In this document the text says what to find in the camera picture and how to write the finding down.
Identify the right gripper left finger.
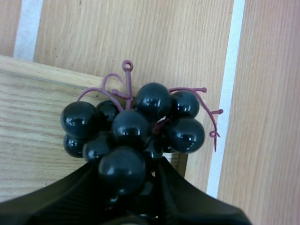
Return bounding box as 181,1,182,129
0,162,122,225

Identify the shallow wooden tray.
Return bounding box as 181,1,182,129
0,54,189,203

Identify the bunch of dark toy grapes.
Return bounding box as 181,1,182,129
60,60,224,211

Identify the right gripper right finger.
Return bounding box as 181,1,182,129
140,156,253,225

